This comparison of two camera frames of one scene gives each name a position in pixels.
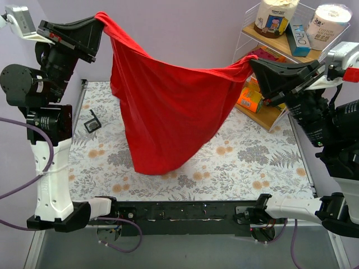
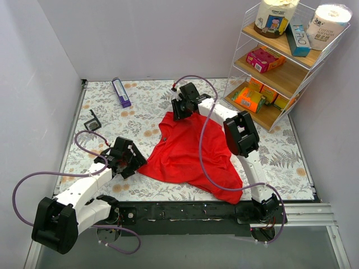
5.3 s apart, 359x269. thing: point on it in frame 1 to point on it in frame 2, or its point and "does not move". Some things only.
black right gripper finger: (276, 78) to (180, 110)
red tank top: (171, 111) to (175, 156)
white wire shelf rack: (281, 32) does not move
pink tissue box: (265, 52) does not move
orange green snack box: (250, 100) does not move
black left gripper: (66, 42) to (134, 161)
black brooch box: (93, 124) does not move
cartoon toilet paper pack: (272, 17) does not move
